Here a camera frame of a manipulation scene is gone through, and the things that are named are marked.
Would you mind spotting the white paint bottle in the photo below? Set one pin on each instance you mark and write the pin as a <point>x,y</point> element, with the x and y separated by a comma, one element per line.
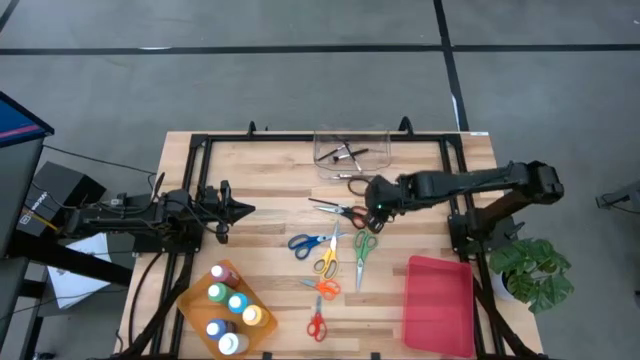
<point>232,344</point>

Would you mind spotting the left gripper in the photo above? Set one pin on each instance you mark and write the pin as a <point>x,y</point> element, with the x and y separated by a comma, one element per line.
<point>209,212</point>

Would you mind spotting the clear plastic bin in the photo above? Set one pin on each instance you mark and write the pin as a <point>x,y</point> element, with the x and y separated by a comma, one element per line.
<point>330,167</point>

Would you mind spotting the white paper sheet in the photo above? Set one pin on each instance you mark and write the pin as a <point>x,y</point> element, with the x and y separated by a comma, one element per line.
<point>75,285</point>

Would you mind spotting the black and red scissors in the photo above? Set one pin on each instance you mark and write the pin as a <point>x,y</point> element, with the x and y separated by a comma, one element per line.
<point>356,215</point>

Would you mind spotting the green paint bottle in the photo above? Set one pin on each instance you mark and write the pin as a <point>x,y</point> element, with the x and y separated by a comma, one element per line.
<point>220,293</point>

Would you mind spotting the yellow paint bottle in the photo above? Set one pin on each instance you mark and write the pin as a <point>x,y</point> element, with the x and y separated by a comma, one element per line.
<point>256,316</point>

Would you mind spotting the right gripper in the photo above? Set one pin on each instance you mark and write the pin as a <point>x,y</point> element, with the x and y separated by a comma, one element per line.
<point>387,195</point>

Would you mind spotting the monitor with blue screen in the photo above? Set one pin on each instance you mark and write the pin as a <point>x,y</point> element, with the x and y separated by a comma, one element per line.
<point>20,125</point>

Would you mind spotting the pink plastic tray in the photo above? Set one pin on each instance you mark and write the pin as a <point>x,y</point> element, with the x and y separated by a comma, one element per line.
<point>437,305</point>

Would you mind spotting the green leafy plant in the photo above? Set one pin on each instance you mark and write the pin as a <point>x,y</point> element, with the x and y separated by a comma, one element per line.
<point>530,270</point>

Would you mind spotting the black side desk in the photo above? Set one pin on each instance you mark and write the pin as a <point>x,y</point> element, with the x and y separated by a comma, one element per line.
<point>65,257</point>

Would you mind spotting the orange plastic tray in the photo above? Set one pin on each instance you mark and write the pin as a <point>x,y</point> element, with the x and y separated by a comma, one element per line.
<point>195,310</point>

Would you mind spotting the black box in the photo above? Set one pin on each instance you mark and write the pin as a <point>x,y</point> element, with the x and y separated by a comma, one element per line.
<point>60,185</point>

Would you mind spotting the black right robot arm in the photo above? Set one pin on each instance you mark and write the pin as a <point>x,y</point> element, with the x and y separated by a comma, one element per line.
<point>475,180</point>

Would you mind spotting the teal paint bottle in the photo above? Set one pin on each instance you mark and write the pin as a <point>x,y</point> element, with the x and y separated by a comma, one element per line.
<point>239,303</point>

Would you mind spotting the pink paint bottle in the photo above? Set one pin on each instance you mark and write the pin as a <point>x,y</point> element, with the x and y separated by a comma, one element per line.
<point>225,276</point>

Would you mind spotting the black aluminium table frame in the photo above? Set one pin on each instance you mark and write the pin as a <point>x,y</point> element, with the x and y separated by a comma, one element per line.
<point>250,137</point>

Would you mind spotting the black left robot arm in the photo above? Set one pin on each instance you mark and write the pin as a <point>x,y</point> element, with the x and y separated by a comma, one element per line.
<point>125,217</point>

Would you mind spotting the white plant pot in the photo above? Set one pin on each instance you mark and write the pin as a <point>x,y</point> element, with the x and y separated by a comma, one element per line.
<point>500,290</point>

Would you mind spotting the grey equipment base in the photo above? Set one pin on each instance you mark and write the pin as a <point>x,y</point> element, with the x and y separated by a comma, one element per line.
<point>625,200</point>

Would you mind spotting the broad-head black paintbrush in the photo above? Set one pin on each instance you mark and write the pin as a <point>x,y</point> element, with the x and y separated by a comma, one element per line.
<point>352,153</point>

